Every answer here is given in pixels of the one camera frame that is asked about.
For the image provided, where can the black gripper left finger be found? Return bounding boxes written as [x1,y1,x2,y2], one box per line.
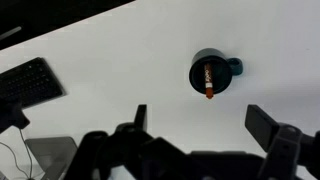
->
[64,104,188,180]

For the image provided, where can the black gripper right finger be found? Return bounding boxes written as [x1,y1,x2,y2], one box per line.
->
[244,104,320,180]

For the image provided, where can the dark teal mug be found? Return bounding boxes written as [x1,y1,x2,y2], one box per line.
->
[188,48,244,96]

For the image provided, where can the orange Expo marker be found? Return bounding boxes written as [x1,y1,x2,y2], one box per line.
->
[203,63,215,100]

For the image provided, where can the black keyboard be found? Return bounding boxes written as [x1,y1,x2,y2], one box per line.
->
[0,57,66,109]

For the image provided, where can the thin grey cable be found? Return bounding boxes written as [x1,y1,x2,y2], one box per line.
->
[0,128,34,180]

